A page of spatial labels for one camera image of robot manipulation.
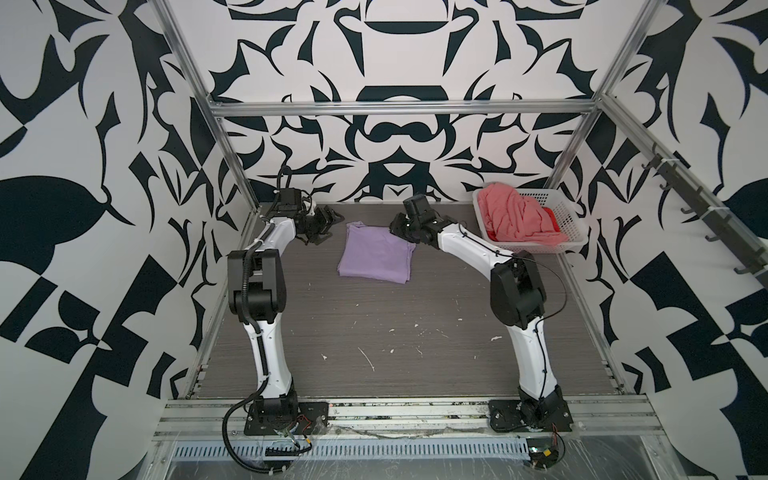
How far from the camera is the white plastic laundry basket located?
101 centimetres

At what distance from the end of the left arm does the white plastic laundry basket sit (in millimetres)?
637

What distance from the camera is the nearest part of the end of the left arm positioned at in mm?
827
